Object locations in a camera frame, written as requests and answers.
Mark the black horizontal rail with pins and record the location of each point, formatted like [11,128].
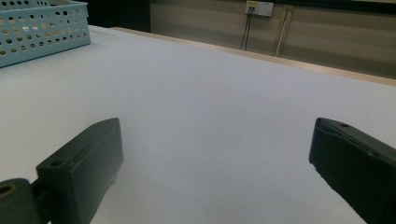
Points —
[342,4]

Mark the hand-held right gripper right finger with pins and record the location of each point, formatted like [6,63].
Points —
[358,168]

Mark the white wall socket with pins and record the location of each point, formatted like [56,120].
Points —
[264,8]

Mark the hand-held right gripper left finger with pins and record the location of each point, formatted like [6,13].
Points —
[84,168]

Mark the light blue perforated plastic basket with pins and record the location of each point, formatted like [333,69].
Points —
[46,53]

